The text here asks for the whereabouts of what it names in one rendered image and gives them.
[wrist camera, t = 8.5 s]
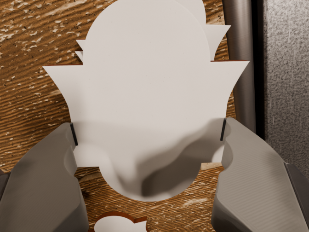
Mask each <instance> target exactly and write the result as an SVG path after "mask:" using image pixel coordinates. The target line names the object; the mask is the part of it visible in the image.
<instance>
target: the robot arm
mask: <svg viewBox="0 0 309 232"><path fill-rule="evenodd" d="M220 141H223V144H224V149H223V156H222V160H221V164H222V166H223V167H224V171H222V172H221V173H220V174H219V176H218V181H217V187H216V192H215V197H214V202H213V208H212V217H211V224H212V227H213V228H214V230H215V231H216V232H309V180H308V179H307V178H306V177H305V176H304V175H303V174H302V173H301V171H300V170H299V169H298V168H297V167H296V166H295V165H294V164H291V163H286V162H285V161H284V160H283V159H282V158H281V157H280V156H279V154H278V153H277V152H276V151H275V150H274V149H273V148H272V147H271V146H270V145H269V144H267V143H266V142H265V141H264V140H263V139H261V138H260V137H259V136H257V135H256V134H255V133H254V132H252V131H251V130H249V129H248V128H246V127H245V126H244V125H242V124H241V123H240V122H238V121H237V120H235V119H234V118H232V117H228V118H225V117H224V120H223V127H222V132H221V138H220ZM76 146H78V141H77V137H76V133H75V129H74V125H73V123H72V122H71V123H68V122H66V123H63V124H61V125H60V126H59V127H57V128H56V129H55V130H54V131H52V132H51V133H50V134H49V135H47V136H46V137H45V138H44V139H42V140H41V141H40V142H38V143H37V144H36V145H35V146H33V147H32V148H31V149H30V150H29V151H28V152H27V153H26V154H25V155H24V156H23V157H22V158H21V159H20V160H19V161H18V162H17V164H16V165H15V166H14V167H13V169H12V170H11V171H10V172H9V173H6V174H1V175H0V232H88V229H89V222H88V217H87V211H86V205H85V202H84V198H83V195H82V192H81V189H80V185H79V182H78V179H77V178H76V177H74V174H75V172H76V170H77V164H76V160H75V157H74V153H73V151H74V149H75V148H76Z"/></svg>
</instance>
